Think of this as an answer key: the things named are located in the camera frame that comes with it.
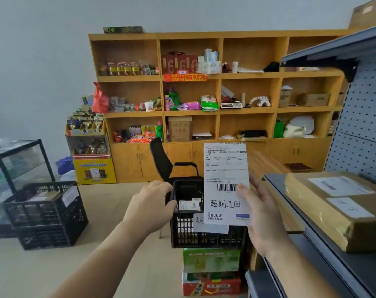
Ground person's right hand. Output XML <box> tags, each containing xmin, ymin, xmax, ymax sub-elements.
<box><xmin>236</xmin><ymin>174</ymin><xmax>289</xmax><ymax>257</ymax></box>

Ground person's left hand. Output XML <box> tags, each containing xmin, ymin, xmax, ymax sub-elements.
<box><xmin>122</xmin><ymin>180</ymin><xmax>178</xmax><ymax>238</ymax></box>

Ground brown labelled parcel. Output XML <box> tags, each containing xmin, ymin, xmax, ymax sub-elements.
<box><xmin>284</xmin><ymin>172</ymin><xmax>376</xmax><ymax>253</ymax></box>

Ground white printed box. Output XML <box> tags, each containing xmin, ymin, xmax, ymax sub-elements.
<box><xmin>203</xmin><ymin>142</ymin><xmax>250</xmax><ymax>226</ymax></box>

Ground grey metal pegboard shelf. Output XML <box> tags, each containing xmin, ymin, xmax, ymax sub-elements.
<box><xmin>245</xmin><ymin>23</ymin><xmax>376</xmax><ymax>298</ymax></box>

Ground person's left forearm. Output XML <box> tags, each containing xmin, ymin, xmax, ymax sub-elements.
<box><xmin>48</xmin><ymin>220</ymin><xmax>145</xmax><ymax>298</ymax></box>

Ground person's right forearm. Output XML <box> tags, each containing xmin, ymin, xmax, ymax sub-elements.
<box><xmin>265</xmin><ymin>238</ymin><xmax>341</xmax><ymax>298</ymax></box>

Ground black mesh office chair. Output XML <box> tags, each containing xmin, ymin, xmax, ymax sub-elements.
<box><xmin>149</xmin><ymin>138</ymin><xmax>204</xmax><ymax>204</ymax></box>

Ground handwritten white paper label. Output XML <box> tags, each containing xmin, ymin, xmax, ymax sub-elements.
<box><xmin>192</xmin><ymin>213</ymin><xmax>229</xmax><ymax>235</ymax></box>

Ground green red printed carton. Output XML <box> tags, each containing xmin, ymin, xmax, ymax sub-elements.
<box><xmin>182</xmin><ymin>247</ymin><xmax>242</xmax><ymax>297</ymax></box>

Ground wooden desk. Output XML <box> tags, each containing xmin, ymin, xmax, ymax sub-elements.
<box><xmin>245</xmin><ymin>151</ymin><xmax>306</xmax><ymax>272</ymax></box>

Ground dark brown flat case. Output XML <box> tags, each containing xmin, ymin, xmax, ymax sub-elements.
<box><xmin>284</xmin><ymin>163</ymin><xmax>313</xmax><ymax>173</ymax></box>

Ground yellow display stand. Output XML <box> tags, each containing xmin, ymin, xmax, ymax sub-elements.
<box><xmin>65</xmin><ymin>96</ymin><xmax>117</xmax><ymax>185</ymax></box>

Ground pile of red snack packets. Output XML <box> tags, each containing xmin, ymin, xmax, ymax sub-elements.
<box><xmin>113</xmin><ymin>125</ymin><xmax>157</xmax><ymax>144</ymax></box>

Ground upright cardboard carton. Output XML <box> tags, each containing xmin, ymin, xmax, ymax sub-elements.
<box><xmin>168</xmin><ymin>116</ymin><xmax>193</xmax><ymax>142</ymax></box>

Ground white plastic bag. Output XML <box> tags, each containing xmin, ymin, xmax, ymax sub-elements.
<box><xmin>59</xmin><ymin>170</ymin><xmax>77</xmax><ymax>183</ymax></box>

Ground black yellow bundle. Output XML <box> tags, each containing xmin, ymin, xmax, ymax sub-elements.
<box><xmin>237</xmin><ymin>129</ymin><xmax>269</xmax><ymax>142</ymax></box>

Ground blue bag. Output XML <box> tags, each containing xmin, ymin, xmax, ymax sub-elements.
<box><xmin>57</xmin><ymin>156</ymin><xmax>75</xmax><ymax>176</ymax></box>

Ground white cloth bag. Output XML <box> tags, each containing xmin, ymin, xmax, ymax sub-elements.
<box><xmin>282</xmin><ymin>115</ymin><xmax>315</xmax><ymax>139</ymax></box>

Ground grey foil packets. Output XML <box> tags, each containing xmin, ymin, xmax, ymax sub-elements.
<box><xmin>108</xmin><ymin>96</ymin><xmax>136</xmax><ymax>113</ymax></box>

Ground purple packets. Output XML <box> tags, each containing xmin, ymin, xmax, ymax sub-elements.
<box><xmin>177</xmin><ymin>101</ymin><xmax>202</xmax><ymax>111</ymax></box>

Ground tall green packet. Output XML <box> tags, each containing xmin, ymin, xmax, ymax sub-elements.
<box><xmin>168</xmin><ymin>88</ymin><xmax>180</xmax><ymax>111</ymax></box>

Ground black bottle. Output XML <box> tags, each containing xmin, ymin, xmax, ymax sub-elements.
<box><xmin>328</xmin><ymin>111</ymin><xmax>339</xmax><ymax>136</ymax></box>

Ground green white bag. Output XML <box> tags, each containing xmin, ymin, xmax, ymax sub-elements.
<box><xmin>201</xmin><ymin>95</ymin><xmax>219</xmax><ymax>112</ymax></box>

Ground white figurine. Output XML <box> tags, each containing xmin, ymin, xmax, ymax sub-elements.
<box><xmin>249</xmin><ymin>96</ymin><xmax>272</xmax><ymax>108</ymax></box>

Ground white electronic scale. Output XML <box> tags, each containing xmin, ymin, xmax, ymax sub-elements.
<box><xmin>220</xmin><ymin>85</ymin><xmax>243</xmax><ymax>110</ymax></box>

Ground tall brown carton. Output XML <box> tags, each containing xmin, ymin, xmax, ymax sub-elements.
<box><xmin>278</xmin><ymin>86</ymin><xmax>293</xmax><ymax>108</ymax></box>

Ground small flat cardboard carton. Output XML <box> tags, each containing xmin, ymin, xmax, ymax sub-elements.
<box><xmin>298</xmin><ymin>93</ymin><xmax>331</xmax><ymax>107</ymax></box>

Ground red yellow banner strip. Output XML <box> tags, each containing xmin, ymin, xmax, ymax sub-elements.
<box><xmin>164</xmin><ymin>73</ymin><xmax>208</xmax><ymax>82</ymax></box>

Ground black framed glass case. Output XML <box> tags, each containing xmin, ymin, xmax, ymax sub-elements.
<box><xmin>0</xmin><ymin>139</ymin><xmax>57</xmax><ymax>239</ymax></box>

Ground row of dark packaged jars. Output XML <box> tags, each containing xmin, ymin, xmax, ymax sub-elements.
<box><xmin>98</xmin><ymin>60</ymin><xmax>160</xmax><ymax>77</ymax></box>

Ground red gold gift carton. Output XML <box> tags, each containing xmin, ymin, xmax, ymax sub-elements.
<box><xmin>161</xmin><ymin>52</ymin><xmax>198</xmax><ymax>75</ymax></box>

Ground stack of white paper rolls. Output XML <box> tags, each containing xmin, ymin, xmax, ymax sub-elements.
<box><xmin>197</xmin><ymin>48</ymin><xmax>223</xmax><ymax>75</ymax></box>

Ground large printed cardboard carton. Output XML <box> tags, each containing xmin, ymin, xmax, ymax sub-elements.
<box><xmin>349</xmin><ymin>0</ymin><xmax>376</xmax><ymax>29</ymax></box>

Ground wooden wall cabinet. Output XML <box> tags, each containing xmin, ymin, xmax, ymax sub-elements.
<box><xmin>88</xmin><ymin>29</ymin><xmax>350</xmax><ymax>183</ymax></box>

